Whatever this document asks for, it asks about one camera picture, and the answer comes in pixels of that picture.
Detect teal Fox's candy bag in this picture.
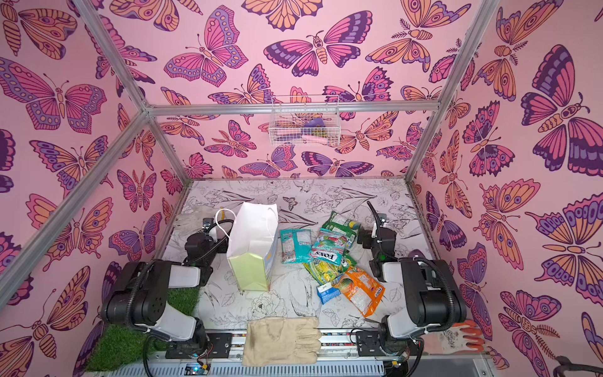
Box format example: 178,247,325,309
310,229,348,266

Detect white paper bag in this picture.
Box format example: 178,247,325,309
215,203,279,292

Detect teal candy bag back-side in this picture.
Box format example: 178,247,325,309
280,229,312,264

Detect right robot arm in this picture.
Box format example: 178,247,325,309
358,202,467,354

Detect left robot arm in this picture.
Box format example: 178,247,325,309
100,232,232,359

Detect orange Fox's candy bag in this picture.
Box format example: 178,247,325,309
333,267,386,317

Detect green spring tea bag back-side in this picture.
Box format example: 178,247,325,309
322,211,361,249

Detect yellow-green Fox's spring tea bag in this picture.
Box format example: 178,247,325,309
303,254,357,285

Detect white knitted glove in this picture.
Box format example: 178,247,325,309
174,210,208,234

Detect small blue snack pack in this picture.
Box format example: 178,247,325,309
317,282,341,305

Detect beige work glove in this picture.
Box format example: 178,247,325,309
242,317,322,367

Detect orange white garden glove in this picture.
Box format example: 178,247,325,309
422,320,485,355

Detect green artificial grass mat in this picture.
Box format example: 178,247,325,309
86,287,200,372

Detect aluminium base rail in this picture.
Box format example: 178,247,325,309
141,328,423,376

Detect white wire basket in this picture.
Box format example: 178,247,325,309
267,94,342,147

